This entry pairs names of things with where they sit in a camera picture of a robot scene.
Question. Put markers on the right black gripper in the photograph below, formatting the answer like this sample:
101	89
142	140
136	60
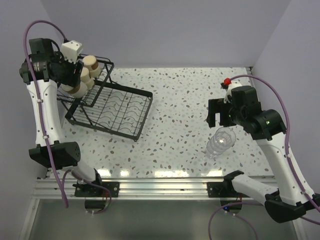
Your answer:
217	105

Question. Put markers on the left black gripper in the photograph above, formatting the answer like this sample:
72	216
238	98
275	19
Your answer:
74	77

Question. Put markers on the beige cup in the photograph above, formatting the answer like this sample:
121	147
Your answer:
92	64
77	92
87	78

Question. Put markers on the clear plastic cup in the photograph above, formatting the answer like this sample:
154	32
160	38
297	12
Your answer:
225	137
219	144
214	150

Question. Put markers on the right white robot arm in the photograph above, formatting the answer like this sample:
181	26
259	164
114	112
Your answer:
292	197

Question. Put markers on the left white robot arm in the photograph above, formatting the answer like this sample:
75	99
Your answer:
44	71

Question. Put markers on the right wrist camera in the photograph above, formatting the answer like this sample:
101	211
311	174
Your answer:
228	85

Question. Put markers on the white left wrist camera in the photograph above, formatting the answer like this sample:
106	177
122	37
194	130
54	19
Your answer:
71	50

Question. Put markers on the black wire dish rack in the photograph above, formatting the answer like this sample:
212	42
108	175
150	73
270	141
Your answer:
109	106

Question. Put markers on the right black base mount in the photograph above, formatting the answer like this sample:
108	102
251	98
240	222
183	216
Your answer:
220	190

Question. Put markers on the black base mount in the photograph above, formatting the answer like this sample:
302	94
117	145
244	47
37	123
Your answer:
105	189
220	190

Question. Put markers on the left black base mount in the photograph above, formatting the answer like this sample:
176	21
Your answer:
105	189

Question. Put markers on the aluminium mounting rail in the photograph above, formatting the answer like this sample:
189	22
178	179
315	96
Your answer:
140	188

